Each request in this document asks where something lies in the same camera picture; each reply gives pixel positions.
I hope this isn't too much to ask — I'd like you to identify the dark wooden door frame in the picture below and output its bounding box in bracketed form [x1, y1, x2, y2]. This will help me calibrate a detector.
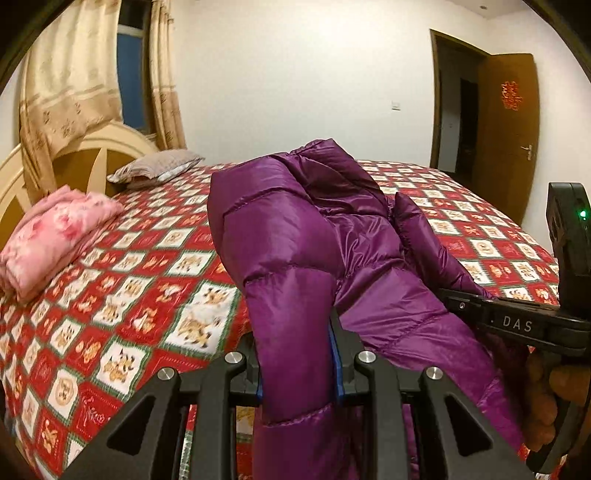
[430, 29, 489, 186]

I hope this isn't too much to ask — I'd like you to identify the beige curtain left panel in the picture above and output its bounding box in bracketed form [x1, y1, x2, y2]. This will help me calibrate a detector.
[19, 1, 122, 196]

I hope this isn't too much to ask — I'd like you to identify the beige curtain right panel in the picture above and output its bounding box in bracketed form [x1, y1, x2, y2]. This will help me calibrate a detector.
[148, 1, 186, 150]

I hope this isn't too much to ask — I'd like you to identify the red patchwork bedspread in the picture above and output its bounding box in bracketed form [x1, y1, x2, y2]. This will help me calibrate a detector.
[1, 160, 558, 479]

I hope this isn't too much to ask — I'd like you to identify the beige curtain panel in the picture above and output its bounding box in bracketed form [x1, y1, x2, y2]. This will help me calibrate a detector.
[148, 1, 186, 150]
[19, 1, 122, 196]

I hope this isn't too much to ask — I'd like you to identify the pink folded blanket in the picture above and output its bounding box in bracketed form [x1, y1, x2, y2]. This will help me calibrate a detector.
[1, 185, 123, 304]

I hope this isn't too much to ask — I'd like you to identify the purple down jacket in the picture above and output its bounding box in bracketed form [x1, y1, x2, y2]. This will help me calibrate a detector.
[207, 139, 523, 479]

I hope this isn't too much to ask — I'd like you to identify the grey striped pillow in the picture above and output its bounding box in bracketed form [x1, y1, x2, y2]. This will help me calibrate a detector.
[106, 149, 204, 190]

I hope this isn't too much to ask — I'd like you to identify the cream wooden headboard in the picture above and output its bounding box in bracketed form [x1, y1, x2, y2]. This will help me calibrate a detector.
[0, 123, 157, 244]

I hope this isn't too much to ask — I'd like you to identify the window with blue pane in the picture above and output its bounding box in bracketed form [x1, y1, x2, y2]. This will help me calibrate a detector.
[117, 1, 154, 134]

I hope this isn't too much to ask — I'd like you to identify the person's right hand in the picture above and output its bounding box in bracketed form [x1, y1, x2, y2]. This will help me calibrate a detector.
[523, 351, 590, 451]

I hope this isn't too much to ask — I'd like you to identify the brown wooden door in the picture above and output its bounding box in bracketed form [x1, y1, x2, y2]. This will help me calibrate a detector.
[472, 53, 540, 224]

